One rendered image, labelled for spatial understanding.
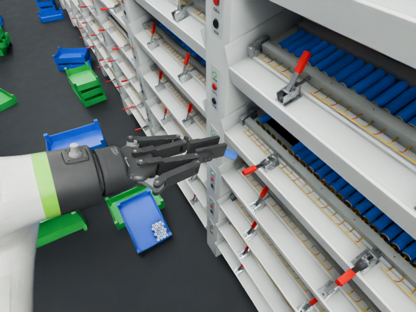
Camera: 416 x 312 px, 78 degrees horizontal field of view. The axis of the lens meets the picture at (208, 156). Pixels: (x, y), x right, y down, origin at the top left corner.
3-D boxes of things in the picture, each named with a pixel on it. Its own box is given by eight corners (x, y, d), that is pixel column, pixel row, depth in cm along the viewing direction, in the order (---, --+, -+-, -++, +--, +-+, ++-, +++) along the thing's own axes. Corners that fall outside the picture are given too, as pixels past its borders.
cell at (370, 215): (392, 205, 51) (368, 225, 50) (384, 199, 52) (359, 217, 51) (396, 202, 49) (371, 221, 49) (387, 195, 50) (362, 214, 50)
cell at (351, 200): (374, 190, 53) (350, 208, 52) (366, 184, 54) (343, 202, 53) (377, 187, 52) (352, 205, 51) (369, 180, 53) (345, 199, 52)
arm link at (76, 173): (53, 186, 43) (64, 231, 37) (39, 128, 35) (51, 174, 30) (92, 177, 46) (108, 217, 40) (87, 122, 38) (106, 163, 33)
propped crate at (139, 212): (171, 236, 149) (172, 234, 142) (138, 254, 143) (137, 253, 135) (149, 191, 158) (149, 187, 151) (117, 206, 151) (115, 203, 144)
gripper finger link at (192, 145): (187, 155, 50) (186, 153, 50) (216, 148, 54) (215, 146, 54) (190, 143, 48) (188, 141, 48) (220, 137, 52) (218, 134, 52)
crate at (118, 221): (118, 230, 152) (114, 224, 146) (108, 204, 163) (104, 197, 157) (165, 207, 162) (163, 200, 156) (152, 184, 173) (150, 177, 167)
